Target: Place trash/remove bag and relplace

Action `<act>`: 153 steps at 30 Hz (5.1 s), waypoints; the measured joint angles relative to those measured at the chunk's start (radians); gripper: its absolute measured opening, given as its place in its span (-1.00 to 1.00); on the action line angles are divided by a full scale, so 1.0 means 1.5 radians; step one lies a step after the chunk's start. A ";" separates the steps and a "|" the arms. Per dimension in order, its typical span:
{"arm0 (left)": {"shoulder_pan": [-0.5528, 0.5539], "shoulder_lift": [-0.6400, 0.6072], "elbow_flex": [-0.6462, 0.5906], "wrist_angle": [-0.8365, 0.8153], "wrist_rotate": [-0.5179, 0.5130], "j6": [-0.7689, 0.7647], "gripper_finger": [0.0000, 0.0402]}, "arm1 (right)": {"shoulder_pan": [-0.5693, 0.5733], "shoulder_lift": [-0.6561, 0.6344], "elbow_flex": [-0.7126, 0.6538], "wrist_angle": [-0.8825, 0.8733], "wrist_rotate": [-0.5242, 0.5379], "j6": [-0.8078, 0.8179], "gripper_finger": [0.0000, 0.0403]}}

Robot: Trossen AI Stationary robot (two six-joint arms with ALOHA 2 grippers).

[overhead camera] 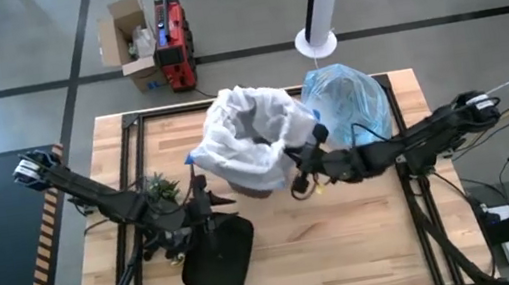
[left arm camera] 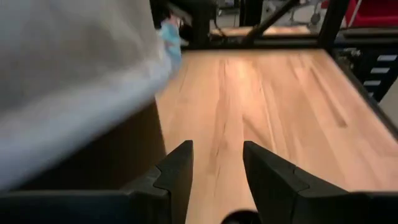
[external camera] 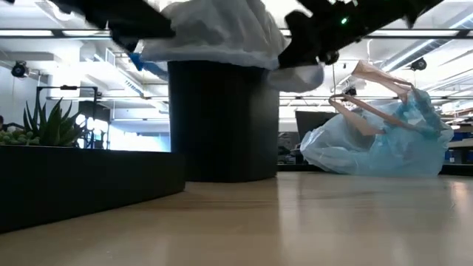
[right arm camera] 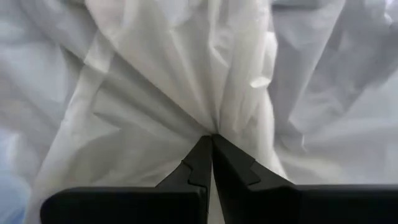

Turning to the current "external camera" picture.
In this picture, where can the black plastic bin lid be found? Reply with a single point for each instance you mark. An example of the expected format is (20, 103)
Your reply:
(92, 184)

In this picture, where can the white plastic trash bag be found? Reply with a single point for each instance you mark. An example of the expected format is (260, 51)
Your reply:
(229, 33)

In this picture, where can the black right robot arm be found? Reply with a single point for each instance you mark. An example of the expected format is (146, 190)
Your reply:
(406, 14)

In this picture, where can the shelf with blue bins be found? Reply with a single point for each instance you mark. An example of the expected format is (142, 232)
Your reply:
(460, 144)

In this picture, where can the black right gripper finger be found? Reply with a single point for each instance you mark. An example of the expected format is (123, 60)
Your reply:
(299, 59)

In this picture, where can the pale green succulent plant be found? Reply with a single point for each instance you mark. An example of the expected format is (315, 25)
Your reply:
(18, 137)

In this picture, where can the black metal stand frame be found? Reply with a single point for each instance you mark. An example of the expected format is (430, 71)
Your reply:
(66, 88)

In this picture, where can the blue plastic trash bag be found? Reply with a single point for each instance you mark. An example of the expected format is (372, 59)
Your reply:
(388, 147)

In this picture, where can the spiky green potted plant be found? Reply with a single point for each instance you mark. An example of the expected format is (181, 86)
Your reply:
(55, 127)

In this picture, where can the black plastic trash bin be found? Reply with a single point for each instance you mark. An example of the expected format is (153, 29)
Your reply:
(221, 125)

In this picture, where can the black overhead frame bar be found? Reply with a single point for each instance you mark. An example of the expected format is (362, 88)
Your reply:
(425, 33)

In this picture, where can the black aluminium table frame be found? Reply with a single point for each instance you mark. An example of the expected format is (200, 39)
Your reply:
(295, 167)

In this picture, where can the black computer monitor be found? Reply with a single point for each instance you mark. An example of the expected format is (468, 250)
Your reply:
(312, 122)

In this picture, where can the person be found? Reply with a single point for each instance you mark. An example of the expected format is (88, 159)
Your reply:
(1, 122)

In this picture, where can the black ceiling spotlight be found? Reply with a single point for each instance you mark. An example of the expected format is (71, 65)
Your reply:
(350, 91)
(418, 64)
(19, 69)

